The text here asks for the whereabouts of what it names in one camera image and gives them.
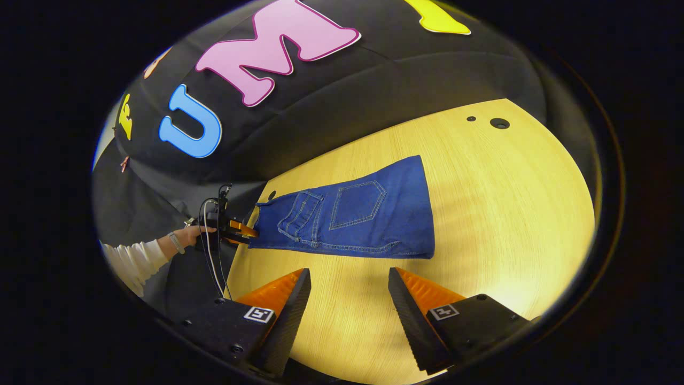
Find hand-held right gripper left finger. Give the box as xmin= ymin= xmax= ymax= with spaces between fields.
xmin=175 ymin=267 xmax=313 ymax=378

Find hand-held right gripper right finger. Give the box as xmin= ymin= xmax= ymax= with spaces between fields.
xmin=388 ymin=266 xmax=541 ymax=376

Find blue denim jeans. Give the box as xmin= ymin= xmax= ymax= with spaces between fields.
xmin=247 ymin=155 xmax=436 ymax=260

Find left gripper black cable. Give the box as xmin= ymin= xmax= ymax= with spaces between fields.
xmin=198 ymin=198 xmax=233 ymax=300

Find left gripper white cable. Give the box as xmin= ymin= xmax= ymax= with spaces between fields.
xmin=203 ymin=201 xmax=225 ymax=298

